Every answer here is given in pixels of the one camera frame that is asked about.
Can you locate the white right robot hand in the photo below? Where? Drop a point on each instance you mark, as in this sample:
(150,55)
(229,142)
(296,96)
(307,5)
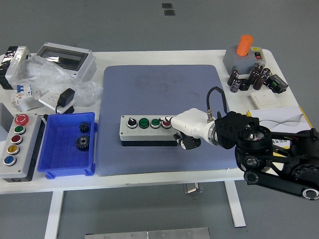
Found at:
(190,122)

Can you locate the grey three-button control box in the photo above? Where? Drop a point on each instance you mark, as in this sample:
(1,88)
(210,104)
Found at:
(139,134)

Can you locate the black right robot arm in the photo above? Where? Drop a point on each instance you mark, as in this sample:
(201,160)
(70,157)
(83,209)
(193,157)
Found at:
(251,142)

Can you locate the grey five-button control box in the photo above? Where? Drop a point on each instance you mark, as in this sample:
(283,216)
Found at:
(23,154)

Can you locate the blue-grey table mat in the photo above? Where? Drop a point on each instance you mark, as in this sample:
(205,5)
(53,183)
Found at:
(149,87)

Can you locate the dark brown capacitor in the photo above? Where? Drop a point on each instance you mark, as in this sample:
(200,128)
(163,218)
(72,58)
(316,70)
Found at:
(259,82)
(266,72)
(258,68)
(233,76)
(254,76)
(235,86)

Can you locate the short black round part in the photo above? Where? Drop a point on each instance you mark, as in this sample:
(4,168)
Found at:
(244,85)

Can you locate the white yellow cardboard box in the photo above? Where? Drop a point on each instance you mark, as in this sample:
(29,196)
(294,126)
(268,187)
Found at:
(279,114)

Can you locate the white table leg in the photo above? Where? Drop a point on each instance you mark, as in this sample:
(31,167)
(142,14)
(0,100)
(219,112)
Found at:
(53,214)
(235,204)

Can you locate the orange cylinder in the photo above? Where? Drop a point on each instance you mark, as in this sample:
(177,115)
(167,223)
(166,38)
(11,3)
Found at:
(244,44)

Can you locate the black module with green terminal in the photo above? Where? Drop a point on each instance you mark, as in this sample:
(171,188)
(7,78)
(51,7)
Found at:
(277,84)

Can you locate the small black gear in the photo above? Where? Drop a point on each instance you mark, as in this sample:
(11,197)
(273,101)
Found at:
(84,127)

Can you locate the large black gear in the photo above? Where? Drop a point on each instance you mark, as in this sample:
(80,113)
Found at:
(82,143)

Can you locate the dark floor plate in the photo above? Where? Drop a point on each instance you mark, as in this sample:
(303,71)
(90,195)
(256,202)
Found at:
(169,12)
(167,5)

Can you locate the grey windowed distribution box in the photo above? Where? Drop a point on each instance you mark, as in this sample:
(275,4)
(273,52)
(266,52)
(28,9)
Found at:
(87,67)

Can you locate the grey metal plate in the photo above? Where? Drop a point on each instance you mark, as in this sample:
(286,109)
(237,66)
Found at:
(149,234)

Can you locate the black power adapter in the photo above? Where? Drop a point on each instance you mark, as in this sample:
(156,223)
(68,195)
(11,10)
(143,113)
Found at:
(66,97)

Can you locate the blue plastic bin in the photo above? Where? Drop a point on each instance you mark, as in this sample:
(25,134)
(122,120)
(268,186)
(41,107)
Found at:
(62,149)

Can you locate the clear plastic bag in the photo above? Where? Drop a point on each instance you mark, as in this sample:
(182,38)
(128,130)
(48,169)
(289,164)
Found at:
(45,74)

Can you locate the white blue circuit breaker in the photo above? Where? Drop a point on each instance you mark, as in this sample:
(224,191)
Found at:
(22,93)

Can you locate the white box with black face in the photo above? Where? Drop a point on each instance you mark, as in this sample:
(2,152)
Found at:
(18,62)

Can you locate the grey metal box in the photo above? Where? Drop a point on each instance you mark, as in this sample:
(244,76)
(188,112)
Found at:
(5,122)

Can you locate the silver under-table bracket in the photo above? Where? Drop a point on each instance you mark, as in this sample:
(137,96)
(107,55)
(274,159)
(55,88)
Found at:
(193,188)

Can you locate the grey switch box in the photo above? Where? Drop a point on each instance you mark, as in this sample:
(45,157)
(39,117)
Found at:
(231,58)

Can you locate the white wall switch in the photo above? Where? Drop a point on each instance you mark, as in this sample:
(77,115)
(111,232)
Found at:
(264,98)

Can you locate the white wall socket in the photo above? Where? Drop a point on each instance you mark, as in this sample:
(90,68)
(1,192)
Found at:
(48,99)

